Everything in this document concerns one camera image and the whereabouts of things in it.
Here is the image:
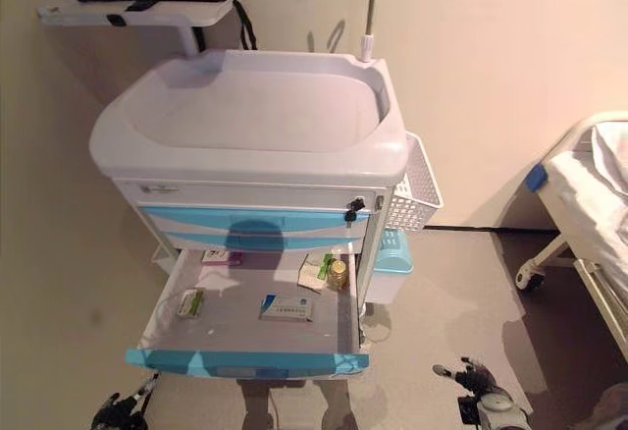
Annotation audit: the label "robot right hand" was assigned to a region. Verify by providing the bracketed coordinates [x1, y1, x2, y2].
[431, 355, 505, 400]

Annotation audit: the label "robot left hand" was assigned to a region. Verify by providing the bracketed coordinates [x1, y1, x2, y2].
[90, 372, 161, 430]

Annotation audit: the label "blue front cart drawer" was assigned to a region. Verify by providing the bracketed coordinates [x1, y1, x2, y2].
[125, 247, 370, 380]

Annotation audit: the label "white blue medicine box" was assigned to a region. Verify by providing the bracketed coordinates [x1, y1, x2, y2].
[258, 294, 316, 323]

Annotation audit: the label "small green white medicine box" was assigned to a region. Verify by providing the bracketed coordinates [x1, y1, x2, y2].
[176, 288, 206, 319]

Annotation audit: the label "purple white medicine box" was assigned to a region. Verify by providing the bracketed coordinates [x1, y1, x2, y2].
[200, 247, 246, 268]

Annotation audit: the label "bed caster wheel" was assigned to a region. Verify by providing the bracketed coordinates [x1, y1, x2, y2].
[515, 260, 546, 290]

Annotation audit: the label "blue lid waste bin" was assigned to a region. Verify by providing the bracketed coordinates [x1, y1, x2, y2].
[365, 228, 416, 303]

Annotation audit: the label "yellow cap bottle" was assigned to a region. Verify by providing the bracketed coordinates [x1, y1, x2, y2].
[326, 258, 349, 290]

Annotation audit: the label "white mesh basket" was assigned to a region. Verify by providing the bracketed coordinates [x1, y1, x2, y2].
[382, 131, 444, 233]

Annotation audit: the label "white green striped carton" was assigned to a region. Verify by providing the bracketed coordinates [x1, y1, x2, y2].
[296, 251, 336, 295]

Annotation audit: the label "black cart keys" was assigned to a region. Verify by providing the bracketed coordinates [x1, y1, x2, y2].
[344, 196, 368, 228]

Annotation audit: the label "blue bed corner bumper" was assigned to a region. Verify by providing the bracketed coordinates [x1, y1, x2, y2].
[524, 164, 549, 193]

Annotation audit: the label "white hospital bed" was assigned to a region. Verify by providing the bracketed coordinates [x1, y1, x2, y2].
[514, 110, 628, 367]

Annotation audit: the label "white bedding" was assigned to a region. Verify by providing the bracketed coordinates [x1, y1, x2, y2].
[588, 123, 628, 235]

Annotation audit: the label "white medical cart blue drawers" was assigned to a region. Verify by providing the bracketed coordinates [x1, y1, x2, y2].
[87, 48, 411, 348]

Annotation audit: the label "metal IV pole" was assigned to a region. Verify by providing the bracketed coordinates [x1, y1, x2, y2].
[360, 0, 382, 62]

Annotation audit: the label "white side board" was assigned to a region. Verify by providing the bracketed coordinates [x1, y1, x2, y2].
[36, 0, 246, 56]

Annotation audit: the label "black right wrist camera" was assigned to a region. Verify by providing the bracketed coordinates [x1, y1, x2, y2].
[457, 395, 485, 424]

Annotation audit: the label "black hanging strap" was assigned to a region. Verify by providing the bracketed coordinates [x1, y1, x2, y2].
[231, 0, 259, 52]

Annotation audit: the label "dark crossed strap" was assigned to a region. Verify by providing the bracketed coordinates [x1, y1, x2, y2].
[77, 0, 232, 27]

